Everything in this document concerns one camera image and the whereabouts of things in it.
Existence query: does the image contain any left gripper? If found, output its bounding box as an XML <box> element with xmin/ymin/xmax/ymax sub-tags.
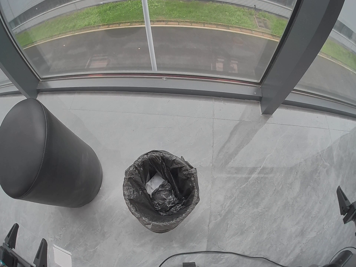
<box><xmin>0</xmin><ymin>223</ymin><xmax>48</xmax><ymax>267</ymax></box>

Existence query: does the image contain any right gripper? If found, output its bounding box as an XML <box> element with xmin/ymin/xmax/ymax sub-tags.
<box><xmin>337</xmin><ymin>186</ymin><xmax>356</xmax><ymax>225</ymax></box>

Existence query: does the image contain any black plastic bag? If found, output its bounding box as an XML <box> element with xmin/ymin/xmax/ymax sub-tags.
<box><xmin>123</xmin><ymin>150</ymin><xmax>200</xmax><ymax>233</ymax></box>

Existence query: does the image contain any crumpled black plastic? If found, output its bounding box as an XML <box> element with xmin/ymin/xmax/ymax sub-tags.
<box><xmin>150</xmin><ymin>187</ymin><xmax>184</xmax><ymax>212</ymax></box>

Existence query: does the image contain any dark grey round chair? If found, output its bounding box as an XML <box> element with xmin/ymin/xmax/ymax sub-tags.
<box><xmin>0</xmin><ymin>98</ymin><xmax>103</xmax><ymax>208</ymax></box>

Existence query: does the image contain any crumpled white paper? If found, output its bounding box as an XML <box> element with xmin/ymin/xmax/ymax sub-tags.
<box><xmin>145</xmin><ymin>175</ymin><xmax>165</xmax><ymax>196</ymax></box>

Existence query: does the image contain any window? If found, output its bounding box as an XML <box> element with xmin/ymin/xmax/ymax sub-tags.
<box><xmin>0</xmin><ymin>0</ymin><xmax>356</xmax><ymax>115</ymax></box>

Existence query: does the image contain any black cable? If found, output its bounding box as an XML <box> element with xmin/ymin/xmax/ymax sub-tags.
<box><xmin>162</xmin><ymin>250</ymin><xmax>315</xmax><ymax>267</ymax></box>

